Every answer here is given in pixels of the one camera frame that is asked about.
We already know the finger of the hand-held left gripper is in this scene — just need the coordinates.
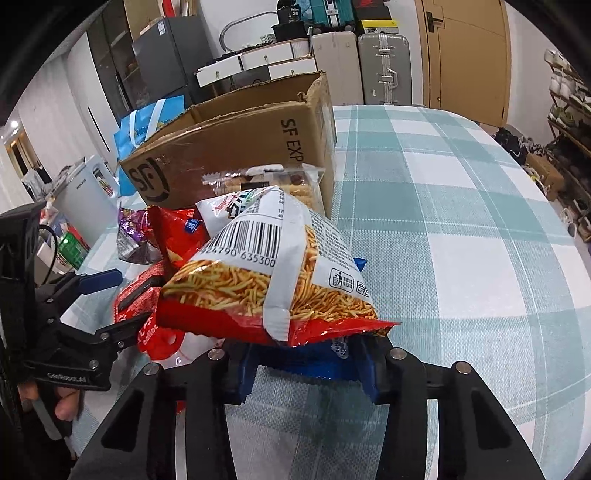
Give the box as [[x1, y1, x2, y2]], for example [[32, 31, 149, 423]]
[[39, 270, 123, 305], [55, 313, 154, 370]]

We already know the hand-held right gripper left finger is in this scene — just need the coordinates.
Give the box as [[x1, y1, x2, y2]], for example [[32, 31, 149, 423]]
[[76, 344, 259, 480]]

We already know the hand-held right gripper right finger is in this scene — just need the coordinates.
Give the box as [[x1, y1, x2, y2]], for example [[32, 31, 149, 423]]
[[353, 336, 548, 480]]

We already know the red black snack packet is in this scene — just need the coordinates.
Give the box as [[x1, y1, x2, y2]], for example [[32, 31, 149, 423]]
[[113, 262, 166, 324]]

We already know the red white snack bag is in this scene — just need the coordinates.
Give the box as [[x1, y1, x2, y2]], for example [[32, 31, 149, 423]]
[[134, 318, 232, 370]]

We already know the blue snack packet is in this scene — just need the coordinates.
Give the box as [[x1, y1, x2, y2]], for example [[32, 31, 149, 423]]
[[249, 340, 363, 381]]

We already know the noodle stick snack bag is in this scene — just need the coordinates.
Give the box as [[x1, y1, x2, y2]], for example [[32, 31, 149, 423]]
[[156, 185, 402, 348]]

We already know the brown cardboard box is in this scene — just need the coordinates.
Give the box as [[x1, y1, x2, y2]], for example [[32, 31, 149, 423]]
[[119, 70, 338, 217]]

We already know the person's left hand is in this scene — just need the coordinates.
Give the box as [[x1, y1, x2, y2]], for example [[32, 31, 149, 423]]
[[18, 382, 86, 422]]

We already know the green box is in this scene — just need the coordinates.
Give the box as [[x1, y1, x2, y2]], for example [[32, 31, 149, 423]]
[[55, 231, 90, 271]]

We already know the purple snack bag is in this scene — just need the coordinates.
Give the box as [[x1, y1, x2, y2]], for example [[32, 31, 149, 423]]
[[116, 207, 163, 265]]

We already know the red chip bag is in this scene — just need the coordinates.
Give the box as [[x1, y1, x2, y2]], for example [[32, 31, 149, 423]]
[[147, 205, 211, 271]]

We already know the white electric appliance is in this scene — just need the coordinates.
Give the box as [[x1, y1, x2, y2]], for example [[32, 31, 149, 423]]
[[58, 154, 122, 236]]

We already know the white colourful print snack bag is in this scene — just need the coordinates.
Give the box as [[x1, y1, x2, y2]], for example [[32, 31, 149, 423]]
[[196, 187, 273, 236]]

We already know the blue cartoon tote bag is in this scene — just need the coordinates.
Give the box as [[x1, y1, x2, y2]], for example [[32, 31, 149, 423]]
[[115, 95, 194, 160]]

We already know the cookie pack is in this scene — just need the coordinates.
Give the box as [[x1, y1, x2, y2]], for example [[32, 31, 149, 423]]
[[202, 164, 326, 217]]

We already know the dark glass cabinet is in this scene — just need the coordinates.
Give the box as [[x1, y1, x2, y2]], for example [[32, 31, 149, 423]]
[[88, 9, 139, 125]]

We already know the grey refrigerator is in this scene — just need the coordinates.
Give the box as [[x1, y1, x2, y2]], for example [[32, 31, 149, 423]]
[[131, 17, 197, 112]]

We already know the small cardboard box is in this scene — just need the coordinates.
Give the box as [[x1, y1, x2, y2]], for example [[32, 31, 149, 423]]
[[526, 152, 566, 201]]

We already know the pile of shoes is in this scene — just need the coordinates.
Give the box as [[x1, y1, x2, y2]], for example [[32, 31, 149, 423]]
[[492, 127, 550, 167]]

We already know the white drawer desk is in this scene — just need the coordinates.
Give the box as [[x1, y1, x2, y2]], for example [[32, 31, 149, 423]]
[[194, 39, 319, 90]]

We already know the oval mirror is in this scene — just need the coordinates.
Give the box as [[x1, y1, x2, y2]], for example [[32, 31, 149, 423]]
[[219, 13, 282, 54]]

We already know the silver suitcase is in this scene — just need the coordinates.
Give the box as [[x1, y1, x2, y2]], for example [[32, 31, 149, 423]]
[[358, 32, 413, 106]]

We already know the beige suitcase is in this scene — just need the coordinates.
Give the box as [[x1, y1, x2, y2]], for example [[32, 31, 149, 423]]
[[311, 31, 365, 107]]

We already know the shoe rack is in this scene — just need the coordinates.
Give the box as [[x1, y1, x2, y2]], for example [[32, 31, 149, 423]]
[[545, 46, 591, 204]]

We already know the black basket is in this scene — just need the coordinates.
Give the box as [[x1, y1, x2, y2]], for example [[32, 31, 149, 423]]
[[271, 22, 309, 42]]

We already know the black tub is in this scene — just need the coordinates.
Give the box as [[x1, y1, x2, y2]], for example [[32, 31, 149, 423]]
[[277, 0, 308, 24]]

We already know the wooden door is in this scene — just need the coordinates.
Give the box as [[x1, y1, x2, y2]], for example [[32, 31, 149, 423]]
[[414, 0, 512, 130]]

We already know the yellow black shoe box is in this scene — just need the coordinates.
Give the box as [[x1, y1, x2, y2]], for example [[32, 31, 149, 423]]
[[360, 19, 400, 34]]

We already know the teal suitcase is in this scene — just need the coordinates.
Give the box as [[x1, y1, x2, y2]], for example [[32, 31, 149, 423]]
[[308, 0, 356, 28]]

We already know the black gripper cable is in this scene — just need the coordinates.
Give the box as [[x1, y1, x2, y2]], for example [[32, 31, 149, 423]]
[[39, 225, 61, 278]]

